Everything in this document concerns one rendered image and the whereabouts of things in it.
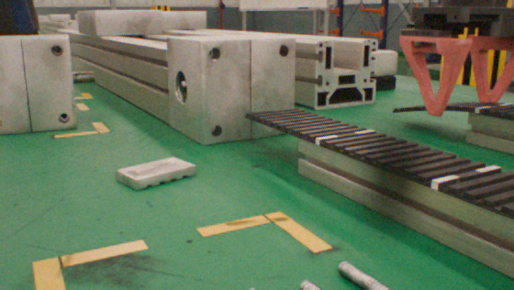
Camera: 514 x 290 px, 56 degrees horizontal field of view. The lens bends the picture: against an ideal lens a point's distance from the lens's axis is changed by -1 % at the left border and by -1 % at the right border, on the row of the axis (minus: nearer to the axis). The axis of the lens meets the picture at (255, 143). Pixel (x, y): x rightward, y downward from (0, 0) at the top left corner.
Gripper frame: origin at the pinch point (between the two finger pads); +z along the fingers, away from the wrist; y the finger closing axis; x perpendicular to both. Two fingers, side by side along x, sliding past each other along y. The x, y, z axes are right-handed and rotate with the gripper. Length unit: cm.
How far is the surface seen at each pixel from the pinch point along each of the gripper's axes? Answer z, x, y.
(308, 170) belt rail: 2.6, 3.6, 20.9
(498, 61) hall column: 23, -191, -285
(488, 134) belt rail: 2.1, 4.2, 1.4
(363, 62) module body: -2.4, -17.8, -2.6
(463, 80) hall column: 36, -201, -261
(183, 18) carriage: -8, -75, 0
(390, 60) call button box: -1.6, -25.8, -15.4
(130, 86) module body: 0.8, -32.9, 23.9
